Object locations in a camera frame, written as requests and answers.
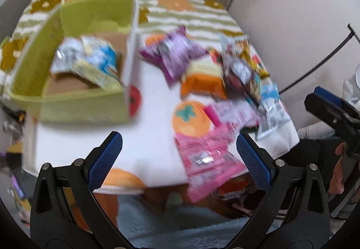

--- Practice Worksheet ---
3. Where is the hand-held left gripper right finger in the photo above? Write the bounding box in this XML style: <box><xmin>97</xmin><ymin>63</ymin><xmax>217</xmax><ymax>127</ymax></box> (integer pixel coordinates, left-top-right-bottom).
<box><xmin>225</xmin><ymin>132</ymin><xmax>331</xmax><ymax>249</ymax></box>

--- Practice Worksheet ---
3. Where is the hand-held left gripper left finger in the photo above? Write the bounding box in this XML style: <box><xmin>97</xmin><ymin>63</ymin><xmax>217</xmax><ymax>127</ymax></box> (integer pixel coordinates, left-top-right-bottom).
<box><xmin>29</xmin><ymin>131</ymin><xmax>133</xmax><ymax>249</ymax></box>

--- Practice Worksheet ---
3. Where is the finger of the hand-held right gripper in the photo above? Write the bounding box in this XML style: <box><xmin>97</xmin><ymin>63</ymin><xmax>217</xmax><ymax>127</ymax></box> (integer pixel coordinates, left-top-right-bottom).
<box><xmin>304</xmin><ymin>86</ymin><xmax>360</xmax><ymax>140</ymax></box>

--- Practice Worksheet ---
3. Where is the large pink snack packet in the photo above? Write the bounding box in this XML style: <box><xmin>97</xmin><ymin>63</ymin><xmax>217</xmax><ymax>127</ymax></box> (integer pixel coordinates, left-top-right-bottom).
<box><xmin>175</xmin><ymin>129</ymin><xmax>249</xmax><ymax>202</ymax></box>

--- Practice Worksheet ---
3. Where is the small pink snack packet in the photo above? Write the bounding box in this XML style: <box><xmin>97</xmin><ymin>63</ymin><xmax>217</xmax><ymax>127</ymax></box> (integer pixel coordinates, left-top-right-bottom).
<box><xmin>204</xmin><ymin>99</ymin><xmax>261</xmax><ymax>133</ymax></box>

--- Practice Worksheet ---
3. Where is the orange and cream snack packet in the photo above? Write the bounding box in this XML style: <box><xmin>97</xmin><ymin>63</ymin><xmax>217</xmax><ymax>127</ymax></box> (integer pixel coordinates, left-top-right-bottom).
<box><xmin>180</xmin><ymin>55</ymin><xmax>228</xmax><ymax>99</ymax></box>

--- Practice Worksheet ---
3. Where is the silver and yellow snack packet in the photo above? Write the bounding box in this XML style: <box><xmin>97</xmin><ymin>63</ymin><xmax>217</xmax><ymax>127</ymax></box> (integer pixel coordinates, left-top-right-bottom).
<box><xmin>219</xmin><ymin>34</ymin><xmax>270</xmax><ymax>79</ymax></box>

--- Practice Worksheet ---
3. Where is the purple snack packet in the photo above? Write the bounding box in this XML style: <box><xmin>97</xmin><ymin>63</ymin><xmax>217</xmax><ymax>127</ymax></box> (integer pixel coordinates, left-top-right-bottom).
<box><xmin>140</xmin><ymin>26</ymin><xmax>210</xmax><ymax>85</ymax></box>

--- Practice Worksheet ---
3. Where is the green-lined cardboard box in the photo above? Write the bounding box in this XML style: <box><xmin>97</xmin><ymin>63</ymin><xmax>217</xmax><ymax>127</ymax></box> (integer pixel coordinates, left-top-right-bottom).
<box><xmin>3</xmin><ymin>0</ymin><xmax>140</xmax><ymax>126</ymax></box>

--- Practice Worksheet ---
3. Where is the person's right hand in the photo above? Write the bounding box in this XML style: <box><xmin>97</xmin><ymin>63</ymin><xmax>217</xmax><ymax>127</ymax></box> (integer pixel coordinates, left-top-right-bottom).
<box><xmin>328</xmin><ymin>142</ymin><xmax>349</xmax><ymax>197</ymax></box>

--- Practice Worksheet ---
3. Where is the clear plastic item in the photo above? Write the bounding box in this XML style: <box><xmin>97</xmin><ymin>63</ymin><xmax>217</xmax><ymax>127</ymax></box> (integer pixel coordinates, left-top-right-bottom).
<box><xmin>342</xmin><ymin>65</ymin><xmax>360</xmax><ymax>105</ymax></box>

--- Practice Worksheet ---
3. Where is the pale yellow snack packet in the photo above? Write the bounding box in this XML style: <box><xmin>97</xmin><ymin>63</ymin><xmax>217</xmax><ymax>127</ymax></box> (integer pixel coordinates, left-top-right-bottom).
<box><xmin>72</xmin><ymin>61</ymin><xmax>126</xmax><ymax>92</ymax></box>

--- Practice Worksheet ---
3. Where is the dark brown snack packet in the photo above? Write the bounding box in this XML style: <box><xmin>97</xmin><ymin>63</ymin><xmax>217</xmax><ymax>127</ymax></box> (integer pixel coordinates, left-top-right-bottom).
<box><xmin>222</xmin><ymin>55</ymin><xmax>263</xmax><ymax>105</ymax></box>

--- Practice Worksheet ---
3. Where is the green striped floral blanket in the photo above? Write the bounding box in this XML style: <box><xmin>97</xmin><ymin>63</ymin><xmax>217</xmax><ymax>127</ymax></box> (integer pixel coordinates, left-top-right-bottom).
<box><xmin>0</xmin><ymin>0</ymin><xmax>245</xmax><ymax>98</ymax></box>

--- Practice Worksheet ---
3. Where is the black cable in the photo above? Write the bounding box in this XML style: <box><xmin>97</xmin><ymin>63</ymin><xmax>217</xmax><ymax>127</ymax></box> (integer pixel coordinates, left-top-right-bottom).
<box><xmin>281</xmin><ymin>23</ymin><xmax>360</xmax><ymax>93</ymax></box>

